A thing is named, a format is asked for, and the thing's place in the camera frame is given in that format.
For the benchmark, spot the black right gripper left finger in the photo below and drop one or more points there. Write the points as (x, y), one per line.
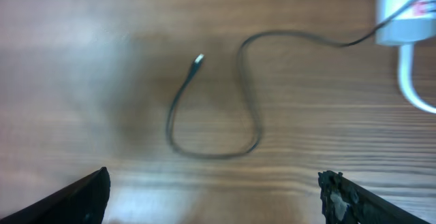
(82, 202)

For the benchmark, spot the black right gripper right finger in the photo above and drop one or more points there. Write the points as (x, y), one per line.
(345, 202)

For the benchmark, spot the white power strip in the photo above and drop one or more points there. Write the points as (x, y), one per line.
(404, 21)

